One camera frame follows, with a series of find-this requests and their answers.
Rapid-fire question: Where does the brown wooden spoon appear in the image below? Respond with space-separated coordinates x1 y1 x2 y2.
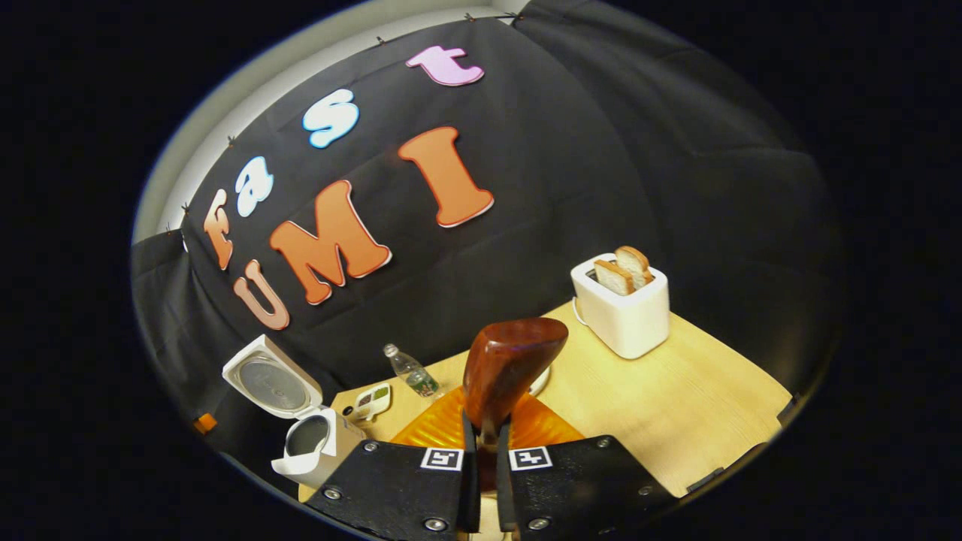
462 317 570 493

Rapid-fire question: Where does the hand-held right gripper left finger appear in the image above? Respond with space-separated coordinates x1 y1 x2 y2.
304 387 480 541

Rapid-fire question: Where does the white divided bean dish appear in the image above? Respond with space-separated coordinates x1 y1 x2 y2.
342 382 393 423

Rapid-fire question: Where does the white toaster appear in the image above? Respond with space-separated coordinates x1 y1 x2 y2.
570 252 671 360

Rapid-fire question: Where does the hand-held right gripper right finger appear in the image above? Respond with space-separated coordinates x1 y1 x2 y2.
496 391 675 541

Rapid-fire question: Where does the white rice cooker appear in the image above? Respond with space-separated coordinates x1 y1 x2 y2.
222 334 369 489

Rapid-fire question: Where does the clear water bottle green label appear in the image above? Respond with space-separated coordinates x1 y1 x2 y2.
383 343 441 399

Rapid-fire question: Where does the black backdrop cloth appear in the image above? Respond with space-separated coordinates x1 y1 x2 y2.
132 0 843 482

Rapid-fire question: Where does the toast slice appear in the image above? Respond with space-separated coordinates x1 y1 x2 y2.
594 259 636 296
615 246 655 290

